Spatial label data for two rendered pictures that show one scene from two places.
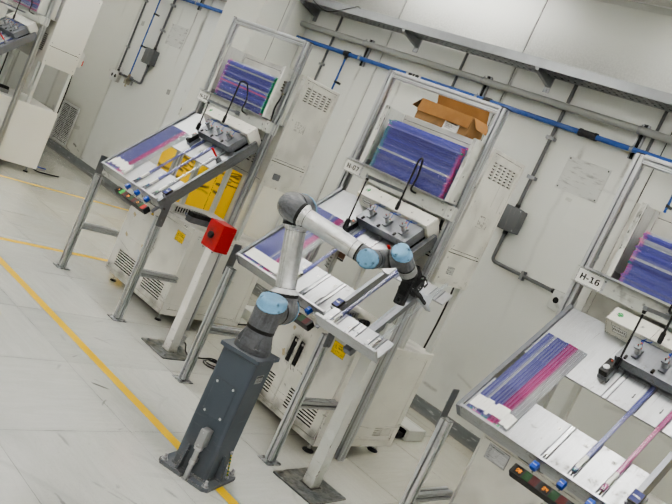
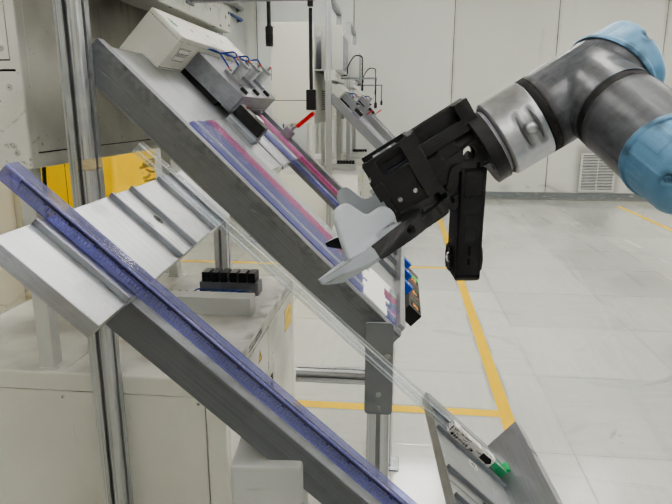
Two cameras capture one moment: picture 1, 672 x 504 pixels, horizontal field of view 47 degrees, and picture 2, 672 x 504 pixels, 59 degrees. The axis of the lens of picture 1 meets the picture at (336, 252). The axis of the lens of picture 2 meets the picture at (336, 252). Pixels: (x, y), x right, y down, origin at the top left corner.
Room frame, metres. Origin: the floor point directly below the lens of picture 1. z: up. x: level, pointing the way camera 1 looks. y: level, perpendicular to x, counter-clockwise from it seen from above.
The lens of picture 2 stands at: (3.52, 0.09, 1.10)
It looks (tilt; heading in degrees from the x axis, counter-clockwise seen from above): 13 degrees down; 236
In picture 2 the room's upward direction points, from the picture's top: straight up
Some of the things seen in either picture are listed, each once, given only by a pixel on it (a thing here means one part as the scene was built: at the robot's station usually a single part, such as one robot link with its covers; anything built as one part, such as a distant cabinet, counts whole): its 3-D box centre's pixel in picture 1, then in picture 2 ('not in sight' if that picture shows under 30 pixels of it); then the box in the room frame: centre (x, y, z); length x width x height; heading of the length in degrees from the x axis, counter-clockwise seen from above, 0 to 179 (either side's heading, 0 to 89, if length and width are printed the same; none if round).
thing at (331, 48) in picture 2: not in sight; (322, 128); (0.83, -4.03, 0.95); 1.36 x 0.82 x 1.90; 139
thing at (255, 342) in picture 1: (256, 338); not in sight; (2.99, 0.14, 0.60); 0.15 x 0.15 x 0.10
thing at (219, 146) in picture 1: (186, 209); not in sight; (4.88, 0.97, 0.66); 1.01 x 0.73 x 1.31; 139
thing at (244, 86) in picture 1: (226, 174); not in sight; (5.04, 0.85, 0.95); 1.35 x 0.82 x 1.90; 139
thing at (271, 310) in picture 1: (269, 311); not in sight; (3.00, 0.14, 0.72); 0.13 x 0.12 x 0.14; 163
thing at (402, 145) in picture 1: (421, 159); not in sight; (3.95, -0.20, 1.52); 0.51 x 0.13 x 0.27; 49
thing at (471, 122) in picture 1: (460, 118); not in sight; (4.25, -0.31, 1.82); 0.68 x 0.30 x 0.20; 49
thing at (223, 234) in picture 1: (196, 287); not in sight; (4.20, 0.62, 0.39); 0.24 x 0.24 x 0.78; 49
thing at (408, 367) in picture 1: (329, 370); not in sight; (4.08, -0.23, 0.31); 0.70 x 0.65 x 0.62; 49
